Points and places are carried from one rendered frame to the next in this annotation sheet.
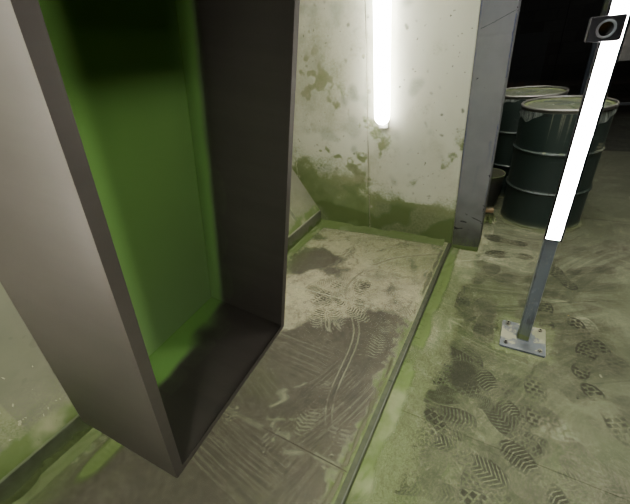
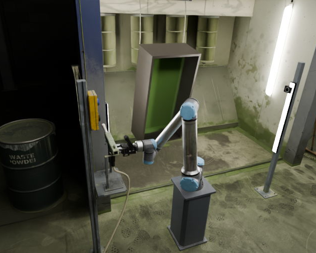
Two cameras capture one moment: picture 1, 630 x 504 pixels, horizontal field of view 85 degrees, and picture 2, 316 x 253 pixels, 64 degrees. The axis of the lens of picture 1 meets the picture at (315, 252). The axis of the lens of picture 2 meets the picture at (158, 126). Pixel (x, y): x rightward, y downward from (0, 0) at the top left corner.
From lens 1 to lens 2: 2.27 m
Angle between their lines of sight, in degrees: 31
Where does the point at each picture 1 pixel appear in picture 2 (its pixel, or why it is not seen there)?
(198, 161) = (176, 87)
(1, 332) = (123, 110)
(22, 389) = (120, 125)
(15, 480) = not seen: hidden behind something
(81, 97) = (157, 72)
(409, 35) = (286, 64)
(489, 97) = (308, 99)
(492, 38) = (312, 76)
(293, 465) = (165, 173)
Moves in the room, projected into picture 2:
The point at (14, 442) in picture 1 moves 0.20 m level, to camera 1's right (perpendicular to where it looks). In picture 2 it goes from (114, 135) to (124, 139)
